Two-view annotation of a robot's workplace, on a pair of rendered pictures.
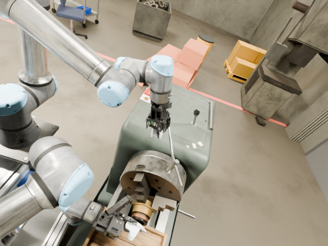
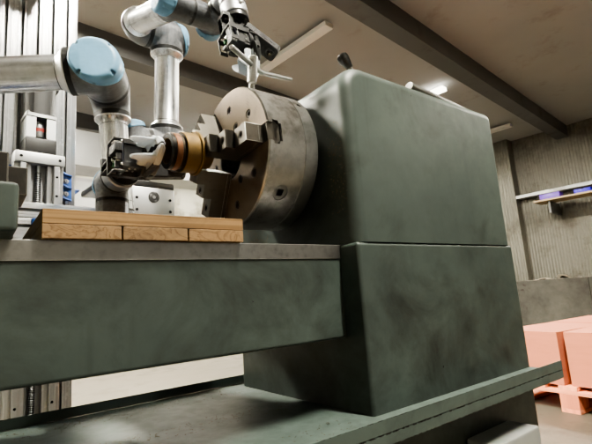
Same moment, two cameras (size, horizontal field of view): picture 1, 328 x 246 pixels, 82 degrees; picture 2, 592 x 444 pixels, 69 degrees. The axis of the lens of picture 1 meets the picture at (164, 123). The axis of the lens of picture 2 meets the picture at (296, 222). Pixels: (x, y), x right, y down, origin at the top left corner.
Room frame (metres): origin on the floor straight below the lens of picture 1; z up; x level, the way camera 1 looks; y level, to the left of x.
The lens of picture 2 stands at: (0.01, -0.89, 0.77)
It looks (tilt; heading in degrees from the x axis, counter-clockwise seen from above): 10 degrees up; 53
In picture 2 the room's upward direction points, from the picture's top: 4 degrees counter-clockwise
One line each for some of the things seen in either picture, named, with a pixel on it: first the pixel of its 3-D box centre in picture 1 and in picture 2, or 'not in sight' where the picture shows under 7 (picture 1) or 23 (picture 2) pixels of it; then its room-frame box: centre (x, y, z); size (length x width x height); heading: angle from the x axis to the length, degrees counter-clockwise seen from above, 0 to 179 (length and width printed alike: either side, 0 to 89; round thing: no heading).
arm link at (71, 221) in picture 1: (74, 211); (113, 223); (0.28, 0.21, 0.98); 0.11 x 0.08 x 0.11; 66
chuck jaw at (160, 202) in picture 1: (165, 203); (240, 140); (0.44, -0.16, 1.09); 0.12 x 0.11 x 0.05; 90
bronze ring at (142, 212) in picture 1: (142, 211); (188, 152); (0.36, -0.07, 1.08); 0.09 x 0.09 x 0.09; 2
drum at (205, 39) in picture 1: (200, 50); not in sight; (4.83, -0.10, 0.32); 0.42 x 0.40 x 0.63; 95
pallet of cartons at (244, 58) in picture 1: (252, 65); not in sight; (5.26, -1.50, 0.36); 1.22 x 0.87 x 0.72; 97
